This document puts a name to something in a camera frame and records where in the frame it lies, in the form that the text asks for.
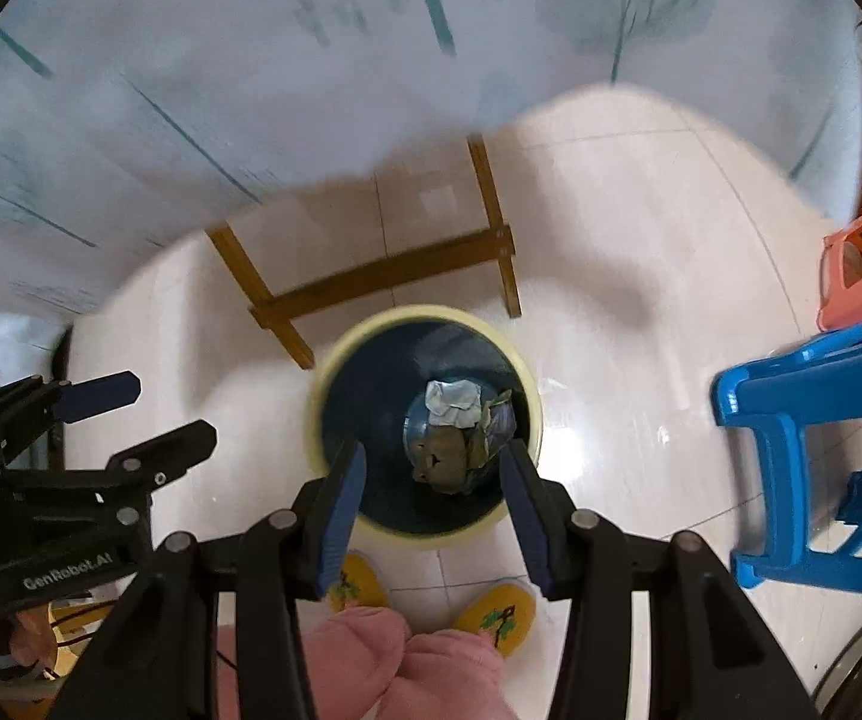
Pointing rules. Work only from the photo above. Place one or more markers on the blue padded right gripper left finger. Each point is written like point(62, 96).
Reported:
point(293, 554)

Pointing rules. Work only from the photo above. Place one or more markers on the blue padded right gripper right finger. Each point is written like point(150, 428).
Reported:
point(575, 555)

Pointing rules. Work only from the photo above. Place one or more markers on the brown paper cup carrier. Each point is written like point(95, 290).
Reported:
point(449, 459)

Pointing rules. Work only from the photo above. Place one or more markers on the white paper bag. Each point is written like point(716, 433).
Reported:
point(456, 404)

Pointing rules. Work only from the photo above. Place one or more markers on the yellow-rimmed black trash bin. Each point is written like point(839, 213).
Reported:
point(370, 387)

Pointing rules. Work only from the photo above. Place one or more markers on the left yellow slipper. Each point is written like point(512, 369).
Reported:
point(357, 586)

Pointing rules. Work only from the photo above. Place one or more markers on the yellow slipper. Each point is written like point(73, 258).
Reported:
point(503, 615)
point(357, 586)

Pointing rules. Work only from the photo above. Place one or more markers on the right yellow slipper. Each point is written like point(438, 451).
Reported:
point(503, 615)

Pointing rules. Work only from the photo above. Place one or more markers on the pink trouser legs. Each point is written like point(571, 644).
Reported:
point(366, 662)

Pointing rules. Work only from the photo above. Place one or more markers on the blue plastic stool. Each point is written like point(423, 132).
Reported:
point(804, 410)

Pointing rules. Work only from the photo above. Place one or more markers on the tree-print tablecloth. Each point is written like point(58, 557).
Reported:
point(126, 124)

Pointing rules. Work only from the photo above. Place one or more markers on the wooden table frame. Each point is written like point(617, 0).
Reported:
point(276, 314)

